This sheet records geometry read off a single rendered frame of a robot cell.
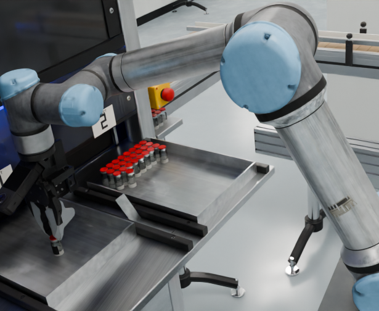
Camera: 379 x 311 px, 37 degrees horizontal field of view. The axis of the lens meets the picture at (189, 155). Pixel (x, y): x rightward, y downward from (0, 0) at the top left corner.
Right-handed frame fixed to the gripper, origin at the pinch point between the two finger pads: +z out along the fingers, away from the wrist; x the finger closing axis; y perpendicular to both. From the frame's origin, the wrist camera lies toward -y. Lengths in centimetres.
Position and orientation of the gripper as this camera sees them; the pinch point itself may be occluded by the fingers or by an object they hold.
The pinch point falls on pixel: (51, 234)
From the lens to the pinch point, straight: 123.0
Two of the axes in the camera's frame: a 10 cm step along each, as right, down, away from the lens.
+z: 1.1, 8.7, 4.8
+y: 5.7, -4.5, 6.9
